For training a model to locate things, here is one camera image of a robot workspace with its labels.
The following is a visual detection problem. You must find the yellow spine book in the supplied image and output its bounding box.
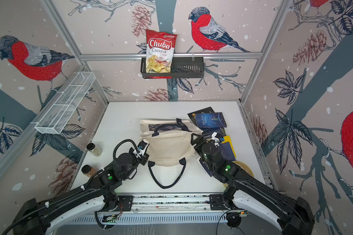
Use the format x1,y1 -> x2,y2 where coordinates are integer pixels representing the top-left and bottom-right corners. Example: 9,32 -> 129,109
222,136 -> 236,160

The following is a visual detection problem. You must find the Little Prince book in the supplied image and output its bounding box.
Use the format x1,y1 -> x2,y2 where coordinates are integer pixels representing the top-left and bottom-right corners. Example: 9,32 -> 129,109
195,112 -> 227,129

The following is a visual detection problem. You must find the cream canvas tote bag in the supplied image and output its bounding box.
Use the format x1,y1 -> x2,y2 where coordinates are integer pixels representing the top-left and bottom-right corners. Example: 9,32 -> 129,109
140,118 -> 203,166

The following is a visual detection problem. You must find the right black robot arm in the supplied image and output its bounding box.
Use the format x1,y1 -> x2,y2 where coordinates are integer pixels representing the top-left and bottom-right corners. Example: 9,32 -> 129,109
191,134 -> 315,235

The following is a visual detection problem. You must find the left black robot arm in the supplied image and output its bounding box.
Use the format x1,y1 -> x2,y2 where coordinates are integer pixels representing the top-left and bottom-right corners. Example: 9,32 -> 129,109
3,139 -> 150,235

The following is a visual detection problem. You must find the Chuba cassava chips bag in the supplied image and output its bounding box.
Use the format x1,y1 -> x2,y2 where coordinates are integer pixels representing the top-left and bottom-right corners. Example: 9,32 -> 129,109
145,29 -> 177,73

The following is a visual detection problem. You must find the yellow bamboo steamer basket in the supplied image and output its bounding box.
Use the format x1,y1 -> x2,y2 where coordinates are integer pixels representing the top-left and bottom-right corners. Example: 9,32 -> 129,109
233,161 -> 254,177

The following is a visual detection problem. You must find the clear spice jar black lid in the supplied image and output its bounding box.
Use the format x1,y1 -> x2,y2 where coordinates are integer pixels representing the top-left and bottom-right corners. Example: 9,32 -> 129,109
86,143 -> 102,157

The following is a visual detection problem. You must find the brown spice jar black lid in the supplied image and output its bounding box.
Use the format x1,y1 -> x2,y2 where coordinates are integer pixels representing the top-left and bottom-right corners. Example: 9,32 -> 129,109
81,165 -> 97,178

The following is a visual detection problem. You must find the circuit board under right base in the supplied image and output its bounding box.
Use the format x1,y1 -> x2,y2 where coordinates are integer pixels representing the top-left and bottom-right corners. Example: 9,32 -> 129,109
227,211 -> 247,219

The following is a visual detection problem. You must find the circuit board under base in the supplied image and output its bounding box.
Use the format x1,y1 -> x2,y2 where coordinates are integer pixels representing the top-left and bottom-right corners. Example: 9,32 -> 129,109
227,211 -> 247,219
101,214 -> 120,224

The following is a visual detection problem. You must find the circuit board under left base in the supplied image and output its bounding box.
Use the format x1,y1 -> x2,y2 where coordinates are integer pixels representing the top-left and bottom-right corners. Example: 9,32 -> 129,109
101,214 -> 120,224

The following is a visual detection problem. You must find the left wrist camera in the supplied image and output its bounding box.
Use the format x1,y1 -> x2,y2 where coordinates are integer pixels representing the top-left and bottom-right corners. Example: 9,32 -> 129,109
137,140 -> 150,155

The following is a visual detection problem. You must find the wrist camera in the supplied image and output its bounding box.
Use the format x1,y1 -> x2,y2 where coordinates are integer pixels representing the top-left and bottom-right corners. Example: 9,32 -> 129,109
137,140 -> 150,155
211,132 -> 225,144

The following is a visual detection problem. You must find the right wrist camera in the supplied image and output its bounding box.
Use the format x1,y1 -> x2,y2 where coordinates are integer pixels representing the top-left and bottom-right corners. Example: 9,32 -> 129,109
211,132 -> 225,144

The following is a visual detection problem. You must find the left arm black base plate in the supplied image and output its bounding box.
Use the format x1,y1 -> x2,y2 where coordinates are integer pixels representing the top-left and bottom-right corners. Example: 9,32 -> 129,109
118,195 -> 134,212

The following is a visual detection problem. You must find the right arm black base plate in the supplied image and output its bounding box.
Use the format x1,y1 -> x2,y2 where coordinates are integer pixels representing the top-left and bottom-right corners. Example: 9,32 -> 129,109
209,194 -> 239,211

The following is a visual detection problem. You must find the black wire wall basket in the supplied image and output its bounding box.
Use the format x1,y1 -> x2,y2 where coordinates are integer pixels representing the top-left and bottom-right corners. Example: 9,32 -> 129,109
140,57 -> 205,79

